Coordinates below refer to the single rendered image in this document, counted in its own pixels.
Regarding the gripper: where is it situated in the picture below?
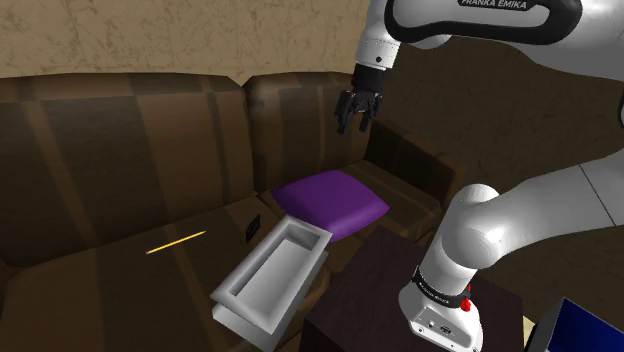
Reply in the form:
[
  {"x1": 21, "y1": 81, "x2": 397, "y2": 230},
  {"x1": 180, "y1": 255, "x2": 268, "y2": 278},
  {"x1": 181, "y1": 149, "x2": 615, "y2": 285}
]
[{"x1": 334, "y1": 62, "x2": 388, "y2": 136}]

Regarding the purple cushion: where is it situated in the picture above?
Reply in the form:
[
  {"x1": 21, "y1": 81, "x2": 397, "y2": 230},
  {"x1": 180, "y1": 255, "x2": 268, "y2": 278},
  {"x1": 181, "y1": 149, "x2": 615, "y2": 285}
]
[{"x1": 270, "y1": 168, "x2": 391, "y2": 244}]

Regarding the brown sofa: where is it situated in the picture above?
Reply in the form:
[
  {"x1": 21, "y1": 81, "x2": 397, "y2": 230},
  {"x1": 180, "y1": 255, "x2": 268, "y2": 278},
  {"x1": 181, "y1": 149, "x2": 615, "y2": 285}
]
[{"x1": 0, "y1": 71, "x2": 469, "y2": 352}]

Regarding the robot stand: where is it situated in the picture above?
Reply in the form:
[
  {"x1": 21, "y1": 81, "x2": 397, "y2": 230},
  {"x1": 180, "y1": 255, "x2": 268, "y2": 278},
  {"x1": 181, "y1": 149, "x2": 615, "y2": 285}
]
[{"x1": 299, "y1": 225, "x2": 525, "y2": 352}]

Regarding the small black rectangular device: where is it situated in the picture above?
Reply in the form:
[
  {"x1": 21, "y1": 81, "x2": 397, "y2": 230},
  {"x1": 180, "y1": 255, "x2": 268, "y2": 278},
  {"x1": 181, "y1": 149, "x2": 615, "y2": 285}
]
[{"x1": 245, "y1": 213, "x2": 262, "y2": 243}]

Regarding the grey rectangular tray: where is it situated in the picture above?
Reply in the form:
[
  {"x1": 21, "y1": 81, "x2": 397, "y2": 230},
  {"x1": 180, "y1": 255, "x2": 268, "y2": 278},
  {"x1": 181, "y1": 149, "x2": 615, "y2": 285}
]
[{"x1": 209, "y1": 214, "x2": 334, "y2": 352}]

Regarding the yellow pencil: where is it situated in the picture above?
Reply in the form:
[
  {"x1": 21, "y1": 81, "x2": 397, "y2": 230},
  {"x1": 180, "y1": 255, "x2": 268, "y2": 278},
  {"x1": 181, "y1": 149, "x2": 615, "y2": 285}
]
[{"x1": 145, "y1": 230, "x2": 207, "y2": 256}]

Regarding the blue box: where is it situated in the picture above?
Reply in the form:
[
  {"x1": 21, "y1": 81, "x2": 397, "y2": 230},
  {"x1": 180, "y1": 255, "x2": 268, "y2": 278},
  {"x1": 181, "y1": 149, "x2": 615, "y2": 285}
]
[{"x1": 525, "y1": 296, "x2": 624, "y2": 352}]

